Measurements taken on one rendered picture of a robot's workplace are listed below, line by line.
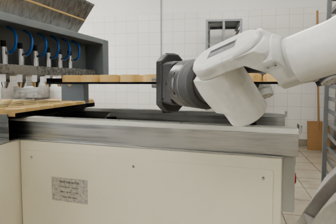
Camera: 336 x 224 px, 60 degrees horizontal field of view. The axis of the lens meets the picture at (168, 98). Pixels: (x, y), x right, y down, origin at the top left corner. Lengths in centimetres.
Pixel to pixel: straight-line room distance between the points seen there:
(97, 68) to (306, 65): 104
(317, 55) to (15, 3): 86
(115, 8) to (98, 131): 456
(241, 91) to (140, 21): 467
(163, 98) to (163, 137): 15
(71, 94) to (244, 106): 105
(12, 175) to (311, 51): 79
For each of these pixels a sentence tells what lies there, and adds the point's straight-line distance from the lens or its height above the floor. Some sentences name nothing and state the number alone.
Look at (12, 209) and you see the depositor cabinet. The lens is 95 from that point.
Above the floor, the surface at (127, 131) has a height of 88.
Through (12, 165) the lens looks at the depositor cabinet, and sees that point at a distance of 92.
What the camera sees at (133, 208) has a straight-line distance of 78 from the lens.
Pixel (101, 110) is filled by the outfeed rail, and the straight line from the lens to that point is 110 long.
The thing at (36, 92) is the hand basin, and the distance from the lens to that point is 541.
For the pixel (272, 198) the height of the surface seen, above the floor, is 75.
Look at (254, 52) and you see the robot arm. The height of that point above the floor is 104.
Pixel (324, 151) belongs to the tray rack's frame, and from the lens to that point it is 249.
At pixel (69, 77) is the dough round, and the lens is 79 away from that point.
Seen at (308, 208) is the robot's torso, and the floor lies 65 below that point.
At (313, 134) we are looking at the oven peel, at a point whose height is 22.
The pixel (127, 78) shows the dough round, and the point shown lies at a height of 101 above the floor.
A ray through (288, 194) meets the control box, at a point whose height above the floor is 74.
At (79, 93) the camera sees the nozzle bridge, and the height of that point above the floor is 94.
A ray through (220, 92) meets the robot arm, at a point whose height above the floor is 98.
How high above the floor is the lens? 100
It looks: 3 degrees down
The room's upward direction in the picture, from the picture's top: straight up
